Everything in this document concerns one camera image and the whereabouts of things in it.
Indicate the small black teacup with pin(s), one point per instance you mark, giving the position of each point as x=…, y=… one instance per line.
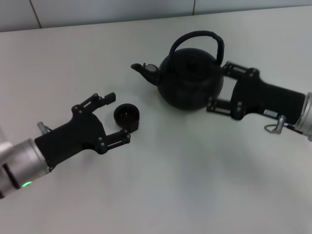
x=126, y=114

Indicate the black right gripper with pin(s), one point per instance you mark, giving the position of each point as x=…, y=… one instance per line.
x=268, y=97

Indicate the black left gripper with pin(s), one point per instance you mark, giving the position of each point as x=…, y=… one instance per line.
x=73, y=136

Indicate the black round teapot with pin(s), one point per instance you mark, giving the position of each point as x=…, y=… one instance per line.
x=190, y=85

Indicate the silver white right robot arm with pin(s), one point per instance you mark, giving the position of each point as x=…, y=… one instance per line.
x=306, y=117

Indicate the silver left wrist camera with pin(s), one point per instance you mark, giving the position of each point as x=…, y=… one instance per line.
x=3, y=151

